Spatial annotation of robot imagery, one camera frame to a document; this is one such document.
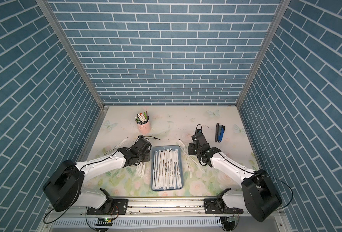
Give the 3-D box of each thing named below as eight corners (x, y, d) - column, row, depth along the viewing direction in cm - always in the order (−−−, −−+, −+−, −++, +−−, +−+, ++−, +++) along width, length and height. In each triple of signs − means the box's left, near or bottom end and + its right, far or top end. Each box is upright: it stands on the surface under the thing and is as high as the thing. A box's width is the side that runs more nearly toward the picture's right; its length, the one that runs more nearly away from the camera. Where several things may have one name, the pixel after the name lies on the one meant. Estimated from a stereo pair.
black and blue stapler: (214, 141, 101) (215, 139, 99) (215, 124, 111) (216, 122, 109) (223, 143, 100) (224, 141, 98) (223, 126, 110) (224, 124, 108)
